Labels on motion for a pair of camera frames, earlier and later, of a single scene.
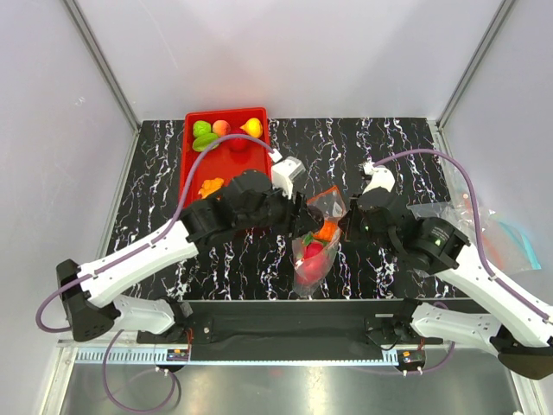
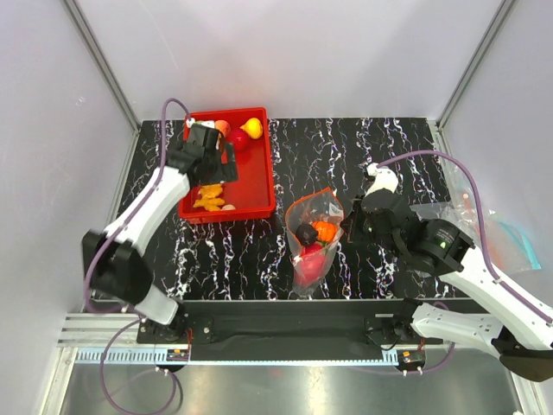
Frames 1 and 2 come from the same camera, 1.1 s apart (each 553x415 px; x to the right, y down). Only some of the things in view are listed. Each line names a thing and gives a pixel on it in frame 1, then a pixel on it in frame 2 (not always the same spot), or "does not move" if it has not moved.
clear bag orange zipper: (313, 254) does not move
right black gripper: (348, 223) does not move
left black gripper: (297, 220) to (225, 172)
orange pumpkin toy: (327, 231) does not move
